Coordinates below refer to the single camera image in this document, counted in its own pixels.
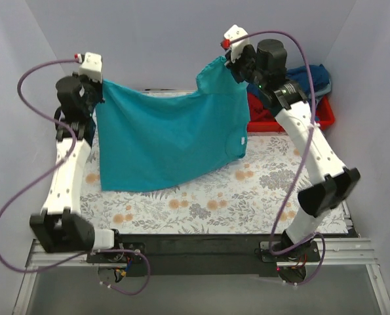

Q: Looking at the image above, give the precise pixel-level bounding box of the red plastic bin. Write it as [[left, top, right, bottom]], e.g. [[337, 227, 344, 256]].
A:
[[247, 96, 335, 133]]

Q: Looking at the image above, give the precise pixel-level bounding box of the teal t shirt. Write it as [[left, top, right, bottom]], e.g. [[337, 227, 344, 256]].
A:
[[96, 56, 250, 192]]

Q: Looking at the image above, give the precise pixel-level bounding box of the aluminium frame rail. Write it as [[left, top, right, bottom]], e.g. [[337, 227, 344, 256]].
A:
[[14, 238, 390, 314]]

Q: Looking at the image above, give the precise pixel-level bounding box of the floral patterned table mat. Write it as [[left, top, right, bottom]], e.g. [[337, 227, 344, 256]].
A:
[[78, 91, 349, 236]]

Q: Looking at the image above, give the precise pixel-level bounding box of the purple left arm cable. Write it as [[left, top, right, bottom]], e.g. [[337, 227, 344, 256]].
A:
[[0, 58, 151, 297]]

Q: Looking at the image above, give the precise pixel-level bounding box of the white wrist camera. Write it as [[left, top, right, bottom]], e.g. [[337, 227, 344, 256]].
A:
[[220, 24, 250, 63], [74, 52, 103, 83]]

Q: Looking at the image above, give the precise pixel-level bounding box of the red t shirt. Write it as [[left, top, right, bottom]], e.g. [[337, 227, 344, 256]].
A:
[[247, 93, 275, 123]]

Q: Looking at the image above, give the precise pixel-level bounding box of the dark blue t shirt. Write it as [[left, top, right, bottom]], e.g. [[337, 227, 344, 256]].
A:
[[284, 64, 332, 99]]

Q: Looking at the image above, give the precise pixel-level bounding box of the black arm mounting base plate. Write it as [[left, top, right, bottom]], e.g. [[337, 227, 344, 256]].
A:
[[86, 233, 322, 277]]

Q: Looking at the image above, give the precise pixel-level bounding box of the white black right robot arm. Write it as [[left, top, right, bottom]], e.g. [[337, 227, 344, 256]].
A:
[[222, 39, 361, 256]]

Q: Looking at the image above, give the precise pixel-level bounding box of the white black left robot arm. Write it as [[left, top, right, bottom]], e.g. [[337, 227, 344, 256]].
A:
[[29, 73, 115, 253]]

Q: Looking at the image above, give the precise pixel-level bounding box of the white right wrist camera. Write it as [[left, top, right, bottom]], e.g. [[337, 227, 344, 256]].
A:
[[220, 24, 250, 63]]

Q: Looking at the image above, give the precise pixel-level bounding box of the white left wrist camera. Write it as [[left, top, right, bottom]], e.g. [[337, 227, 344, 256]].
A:
[[74, 52, 103, 83]]

